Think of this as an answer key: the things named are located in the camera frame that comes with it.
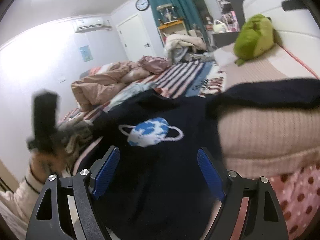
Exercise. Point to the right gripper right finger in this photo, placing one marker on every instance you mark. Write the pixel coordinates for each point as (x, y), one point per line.
(248, 209)

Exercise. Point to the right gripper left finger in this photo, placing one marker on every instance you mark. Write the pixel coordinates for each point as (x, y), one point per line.
(51, 217)

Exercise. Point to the navy planet sweater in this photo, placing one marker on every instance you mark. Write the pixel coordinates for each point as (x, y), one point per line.
(158, 190)

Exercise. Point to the white striped sleeve forearm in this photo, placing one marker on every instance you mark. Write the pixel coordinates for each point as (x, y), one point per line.
(17, 206)

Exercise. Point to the cream clothes pile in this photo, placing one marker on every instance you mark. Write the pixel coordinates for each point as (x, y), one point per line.
(177, 45)

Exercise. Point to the beige knit garment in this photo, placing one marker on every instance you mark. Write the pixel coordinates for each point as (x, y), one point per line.
(75, 137)

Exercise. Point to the polka dot pink sheet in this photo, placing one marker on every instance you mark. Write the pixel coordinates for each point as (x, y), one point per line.
(298, 196)

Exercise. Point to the pink puffy comforter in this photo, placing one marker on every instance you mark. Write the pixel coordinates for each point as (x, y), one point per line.
(100, 87)

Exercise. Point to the pink ribbed bed cover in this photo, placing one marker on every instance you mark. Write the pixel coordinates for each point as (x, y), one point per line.
(266, 142)

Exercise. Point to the white air conditioner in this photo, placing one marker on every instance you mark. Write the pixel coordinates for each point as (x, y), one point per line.
(90, 24)

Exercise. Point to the white door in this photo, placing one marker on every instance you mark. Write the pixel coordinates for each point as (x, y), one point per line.
(135, 38)

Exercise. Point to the striped fuzzy blanket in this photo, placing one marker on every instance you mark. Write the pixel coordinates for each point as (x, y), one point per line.
(194, 78)

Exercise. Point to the yellow wooden shelf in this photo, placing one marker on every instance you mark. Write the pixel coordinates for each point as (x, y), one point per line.
(173, 27)

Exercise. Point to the teal curtain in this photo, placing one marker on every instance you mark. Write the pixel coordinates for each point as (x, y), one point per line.
(185, 9)

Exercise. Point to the green plush toy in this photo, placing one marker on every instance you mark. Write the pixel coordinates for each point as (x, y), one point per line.
(255, 38)

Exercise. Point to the white bed headboard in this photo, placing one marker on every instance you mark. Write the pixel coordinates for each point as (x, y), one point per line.
(296, 29)

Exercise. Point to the blue wall poster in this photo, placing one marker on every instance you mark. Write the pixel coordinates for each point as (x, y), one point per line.
(86, 53)

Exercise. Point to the round wall clock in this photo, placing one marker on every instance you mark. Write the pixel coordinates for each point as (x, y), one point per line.
(142, 5)

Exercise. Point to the black wall shelf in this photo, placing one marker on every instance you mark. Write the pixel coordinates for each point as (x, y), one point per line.
(228, 23)

